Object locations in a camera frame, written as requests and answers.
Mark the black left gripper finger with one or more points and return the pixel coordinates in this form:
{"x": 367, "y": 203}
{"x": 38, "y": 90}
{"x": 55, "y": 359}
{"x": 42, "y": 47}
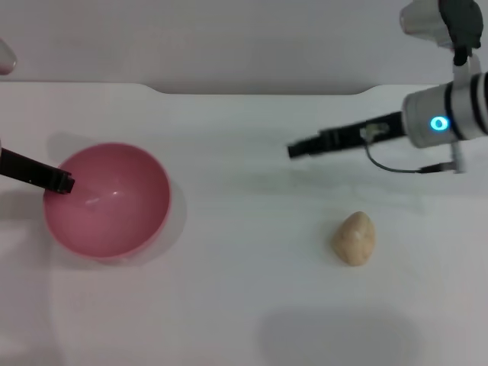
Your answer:
{"x": 65, "y": 182}

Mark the beige egg yolk pastry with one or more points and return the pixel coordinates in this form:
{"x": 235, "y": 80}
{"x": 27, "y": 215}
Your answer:
{"x": 354, "y": 244}

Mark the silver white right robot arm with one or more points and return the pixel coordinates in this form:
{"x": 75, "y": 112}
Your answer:
{"x": 469, "y": 106}

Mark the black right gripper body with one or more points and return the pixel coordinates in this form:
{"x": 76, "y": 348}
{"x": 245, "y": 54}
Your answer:
{"x": 350, "y": 135}

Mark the left wrist camera housing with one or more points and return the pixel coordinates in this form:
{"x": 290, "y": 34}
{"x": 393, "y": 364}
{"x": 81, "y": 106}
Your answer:
{"x": 5, "y": 57}

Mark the right wrist camera housing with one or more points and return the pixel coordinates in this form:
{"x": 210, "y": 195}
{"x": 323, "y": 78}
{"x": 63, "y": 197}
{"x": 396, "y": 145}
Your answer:
{"x": 423, "y": 19}

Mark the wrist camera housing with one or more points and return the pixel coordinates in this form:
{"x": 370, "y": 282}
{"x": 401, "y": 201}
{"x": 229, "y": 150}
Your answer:
{"x": 423, "y": 19}
{"x": 5, "y": 57}

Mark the pink plastic bowl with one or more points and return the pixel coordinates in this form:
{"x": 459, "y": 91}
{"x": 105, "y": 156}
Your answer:
{"x": 114, "y": 225}

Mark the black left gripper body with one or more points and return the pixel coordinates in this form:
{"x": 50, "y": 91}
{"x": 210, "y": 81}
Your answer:
{"x": 26, "y": 169}

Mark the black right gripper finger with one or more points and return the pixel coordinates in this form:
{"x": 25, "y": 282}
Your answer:
{"x": 303, "y": 150}
{"x": 313, "y": 139}

